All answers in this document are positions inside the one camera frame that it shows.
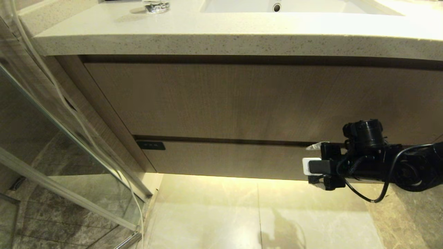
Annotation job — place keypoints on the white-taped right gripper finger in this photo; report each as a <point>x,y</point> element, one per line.
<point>316,146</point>

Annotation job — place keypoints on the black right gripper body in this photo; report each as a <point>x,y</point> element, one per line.
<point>367,166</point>

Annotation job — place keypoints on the light wooden pull-out drawer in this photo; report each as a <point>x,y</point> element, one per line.
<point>225,159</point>

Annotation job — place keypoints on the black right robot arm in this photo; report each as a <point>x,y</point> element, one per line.
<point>425,166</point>

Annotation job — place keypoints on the light wooden vanity cabinet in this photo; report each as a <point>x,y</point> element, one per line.
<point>242,100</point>

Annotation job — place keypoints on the speckled beige stone countertop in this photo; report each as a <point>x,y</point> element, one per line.
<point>207,34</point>

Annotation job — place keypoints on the white ceramic sink basin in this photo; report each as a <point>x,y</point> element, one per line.
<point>242,5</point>

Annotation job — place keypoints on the clear glass dish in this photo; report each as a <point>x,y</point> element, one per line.
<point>157,6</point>

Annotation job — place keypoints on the glass shower door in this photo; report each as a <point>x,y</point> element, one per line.
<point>34,155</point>

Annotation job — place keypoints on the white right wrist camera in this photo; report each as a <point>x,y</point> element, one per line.
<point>305,167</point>

